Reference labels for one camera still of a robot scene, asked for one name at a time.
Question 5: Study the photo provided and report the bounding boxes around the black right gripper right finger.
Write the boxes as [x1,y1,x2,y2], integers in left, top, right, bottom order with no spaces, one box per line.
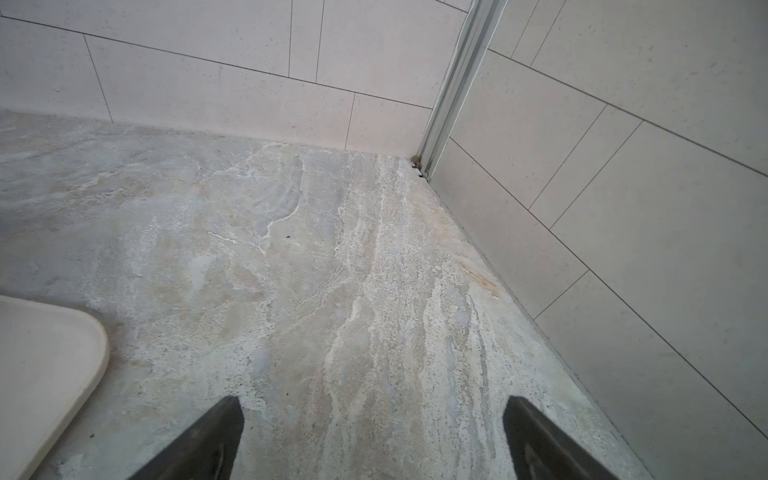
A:
[503,396,617,480]

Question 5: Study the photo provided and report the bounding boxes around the metal corner wall profile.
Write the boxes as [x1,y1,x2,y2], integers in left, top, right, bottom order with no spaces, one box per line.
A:
[417,0,508,181]

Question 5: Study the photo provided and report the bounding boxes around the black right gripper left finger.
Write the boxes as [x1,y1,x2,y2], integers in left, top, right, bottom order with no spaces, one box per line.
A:
[130,396,244,480]

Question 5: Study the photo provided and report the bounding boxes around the beige plastic tray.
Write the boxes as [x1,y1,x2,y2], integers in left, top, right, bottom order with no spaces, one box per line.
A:
[1,296,110,479]

